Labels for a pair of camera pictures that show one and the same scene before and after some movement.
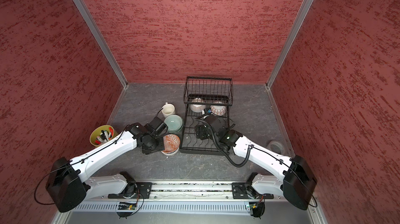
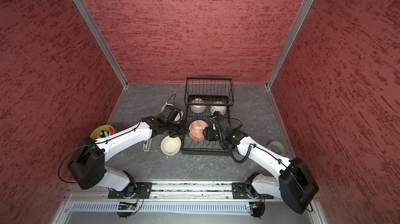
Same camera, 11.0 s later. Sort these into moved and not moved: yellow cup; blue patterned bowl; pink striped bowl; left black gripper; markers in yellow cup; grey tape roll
Moved: left black gripper; blue patterned bowl
Not moved: markers in yellow cup; pink striped bowl; grey tape roll; yellow cup
